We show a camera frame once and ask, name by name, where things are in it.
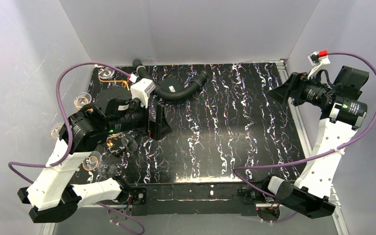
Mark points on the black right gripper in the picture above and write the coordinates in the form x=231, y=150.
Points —
x=295, y=89

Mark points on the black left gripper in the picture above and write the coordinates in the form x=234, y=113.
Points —
x=153, y=122

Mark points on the tall clear flute front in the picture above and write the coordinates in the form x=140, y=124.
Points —
x=129, y=143

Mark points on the tall clear flute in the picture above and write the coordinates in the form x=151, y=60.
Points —
x=129, y=143
x=105, y=74

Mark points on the clear stemmed wine glass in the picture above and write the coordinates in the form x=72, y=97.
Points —
x=105, y=167

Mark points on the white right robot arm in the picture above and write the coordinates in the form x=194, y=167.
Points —
x=341, y=116

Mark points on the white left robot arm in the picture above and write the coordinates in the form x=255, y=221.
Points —
x=52, y=197

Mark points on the black marble rack base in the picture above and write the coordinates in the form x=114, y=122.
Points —
x=113, y=145

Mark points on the black box with label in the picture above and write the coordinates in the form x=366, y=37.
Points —
x=169, y=86

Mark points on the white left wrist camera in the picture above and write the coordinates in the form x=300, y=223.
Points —
x=141, y=89

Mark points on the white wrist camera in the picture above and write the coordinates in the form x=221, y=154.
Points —
x=141, y=89
x=318, y=60

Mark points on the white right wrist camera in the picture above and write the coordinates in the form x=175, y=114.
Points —
x=318, y=60

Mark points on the black front mounting rail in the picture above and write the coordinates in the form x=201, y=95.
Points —
x=197, y=198

